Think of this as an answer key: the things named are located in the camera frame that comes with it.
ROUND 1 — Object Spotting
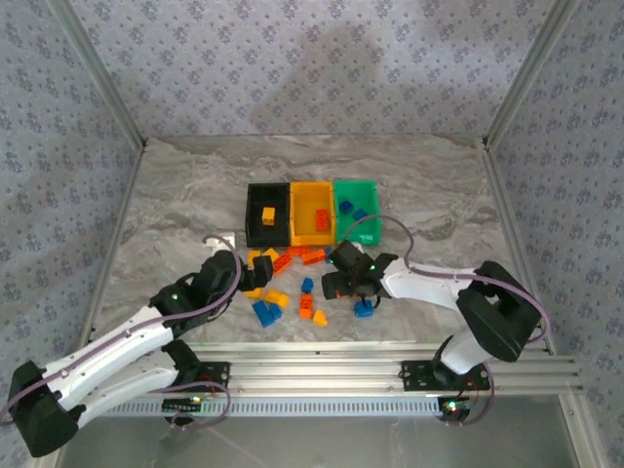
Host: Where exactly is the long blue lego brick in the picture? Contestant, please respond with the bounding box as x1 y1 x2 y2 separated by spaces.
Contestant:
252 300 273 329

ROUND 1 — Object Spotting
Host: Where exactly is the black plastic bin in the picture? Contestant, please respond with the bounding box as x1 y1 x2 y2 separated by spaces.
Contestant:
245 181 293 249

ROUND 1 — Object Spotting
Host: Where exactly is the yellow plastic bin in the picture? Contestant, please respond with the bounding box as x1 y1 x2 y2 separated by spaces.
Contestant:
289 180 338 248

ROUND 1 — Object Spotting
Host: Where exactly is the green plastic bin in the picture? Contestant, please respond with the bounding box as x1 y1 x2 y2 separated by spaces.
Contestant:
332 178 382 247

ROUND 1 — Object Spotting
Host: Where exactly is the wide aluminium extrusion beam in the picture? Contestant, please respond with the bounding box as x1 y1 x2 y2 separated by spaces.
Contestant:
52 355 585 396

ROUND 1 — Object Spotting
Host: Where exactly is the black circuit board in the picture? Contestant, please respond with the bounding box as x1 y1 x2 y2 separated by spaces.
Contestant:
163 397 205 413

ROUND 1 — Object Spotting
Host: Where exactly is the circuit board with green light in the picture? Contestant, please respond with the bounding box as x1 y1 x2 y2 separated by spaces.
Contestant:
437 396 472 423

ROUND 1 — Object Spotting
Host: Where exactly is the narrow aluminium extrusion rail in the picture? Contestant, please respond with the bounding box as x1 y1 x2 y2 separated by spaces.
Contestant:
77 339 558 359

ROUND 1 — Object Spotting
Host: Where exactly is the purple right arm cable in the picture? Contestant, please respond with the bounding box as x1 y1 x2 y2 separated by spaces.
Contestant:
340 214 550 428

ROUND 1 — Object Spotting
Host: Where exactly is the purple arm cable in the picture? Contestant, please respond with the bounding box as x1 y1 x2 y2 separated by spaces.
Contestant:
0 233 244 433
340 214 550 428

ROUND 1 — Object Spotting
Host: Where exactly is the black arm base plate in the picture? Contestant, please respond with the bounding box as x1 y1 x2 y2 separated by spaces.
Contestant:
399 359 491 392
140 361 231 392

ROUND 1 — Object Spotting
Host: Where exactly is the aluminium table side rail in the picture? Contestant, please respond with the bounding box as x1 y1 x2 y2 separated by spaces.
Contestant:
482 143 558 355
75 143 147 355

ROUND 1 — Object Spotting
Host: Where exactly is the white slotted cable duct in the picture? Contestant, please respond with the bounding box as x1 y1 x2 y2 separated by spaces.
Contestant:
104 395 445 418

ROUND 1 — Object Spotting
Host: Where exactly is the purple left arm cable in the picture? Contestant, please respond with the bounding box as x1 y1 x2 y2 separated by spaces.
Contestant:
0 233 244 433

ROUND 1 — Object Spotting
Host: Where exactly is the aluminium frame post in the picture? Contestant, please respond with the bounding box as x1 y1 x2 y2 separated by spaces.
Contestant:
481 0 585 148

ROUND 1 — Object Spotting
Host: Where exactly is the aluminium frame leg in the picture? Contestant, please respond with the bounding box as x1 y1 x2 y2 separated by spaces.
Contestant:
558 393 610 468

